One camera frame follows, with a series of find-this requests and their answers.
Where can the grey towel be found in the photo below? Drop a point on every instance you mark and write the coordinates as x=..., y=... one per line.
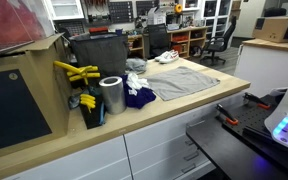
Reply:
x=180, y=82

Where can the purple cloth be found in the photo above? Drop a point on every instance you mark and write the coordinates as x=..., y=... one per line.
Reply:
x=137, y=98

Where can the white crumpled cloth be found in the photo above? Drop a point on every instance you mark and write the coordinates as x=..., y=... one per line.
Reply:
x=135, y=82

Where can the grey crumpled garment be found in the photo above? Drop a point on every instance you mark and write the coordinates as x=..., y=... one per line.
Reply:
x=136, y=65

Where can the silver metal cylinder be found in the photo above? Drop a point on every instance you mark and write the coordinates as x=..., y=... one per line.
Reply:
x=113, y=94

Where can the white red sneaker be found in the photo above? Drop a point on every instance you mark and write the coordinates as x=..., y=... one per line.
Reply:
x=167, y=57

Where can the black office chair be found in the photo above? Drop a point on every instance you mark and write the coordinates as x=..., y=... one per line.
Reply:
x=159, y=40
x=219, y=43

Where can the dark grey fabric bin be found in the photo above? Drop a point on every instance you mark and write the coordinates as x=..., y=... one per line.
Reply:
x=108, y=52

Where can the white drawer cabinet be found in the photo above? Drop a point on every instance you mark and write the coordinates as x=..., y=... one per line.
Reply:
x=159, y=151

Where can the wooden shelf unit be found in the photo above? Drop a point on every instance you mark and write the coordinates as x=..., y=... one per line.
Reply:
x=184, y=40

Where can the red toolbox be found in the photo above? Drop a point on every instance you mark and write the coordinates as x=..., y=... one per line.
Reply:
x=93, y=30

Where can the orange black clamp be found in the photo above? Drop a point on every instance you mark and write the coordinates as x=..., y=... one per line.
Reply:
x=257, y=100
x=228, y=116

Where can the large cardboard box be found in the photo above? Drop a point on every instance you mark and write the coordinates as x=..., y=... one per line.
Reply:
x=33, y=95

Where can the cardboard box on counter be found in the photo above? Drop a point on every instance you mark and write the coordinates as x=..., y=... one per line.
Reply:
x=274, y=29

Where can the clear plastic bin red contents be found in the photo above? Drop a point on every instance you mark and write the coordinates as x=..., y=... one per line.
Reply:
x=23, y=22

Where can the black tool holder yellow handles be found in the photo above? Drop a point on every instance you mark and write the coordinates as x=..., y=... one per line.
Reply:
x=92, y=107

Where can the yellow handled clamp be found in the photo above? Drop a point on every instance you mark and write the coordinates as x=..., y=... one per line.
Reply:
x=75, y=73

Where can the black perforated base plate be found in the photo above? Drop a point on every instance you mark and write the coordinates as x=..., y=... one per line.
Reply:
x=252, y=130

